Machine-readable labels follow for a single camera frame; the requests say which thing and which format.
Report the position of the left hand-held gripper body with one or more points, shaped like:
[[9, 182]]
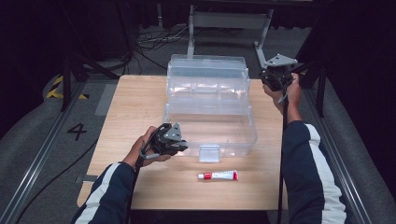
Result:
[[166, 140]]

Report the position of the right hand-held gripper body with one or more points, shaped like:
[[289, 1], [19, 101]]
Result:
[[277, 76]]

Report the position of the red and white tube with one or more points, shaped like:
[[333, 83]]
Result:
[[219, 175]]

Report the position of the clear plastic storage box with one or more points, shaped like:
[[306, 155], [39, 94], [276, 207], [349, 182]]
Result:
[[208, 93]]

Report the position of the person's right hand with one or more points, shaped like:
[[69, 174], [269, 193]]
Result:
[[294, 96]]

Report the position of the person's left hand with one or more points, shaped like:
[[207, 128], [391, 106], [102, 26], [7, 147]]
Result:
[[141, 149]]

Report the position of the grey metal stand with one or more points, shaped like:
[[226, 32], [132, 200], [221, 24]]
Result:
[[230, 20]]

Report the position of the small grey tape strip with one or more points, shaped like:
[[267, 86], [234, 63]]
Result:
[[88, 178]]

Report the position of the black tripod stand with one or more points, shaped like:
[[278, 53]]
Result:
[[77, 67]]

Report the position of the yellow and black floor tape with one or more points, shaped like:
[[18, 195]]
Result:
[[56, 90]]

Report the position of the grey floor rail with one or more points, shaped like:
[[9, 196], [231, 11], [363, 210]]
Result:
[[339, 168], [34, 165]]

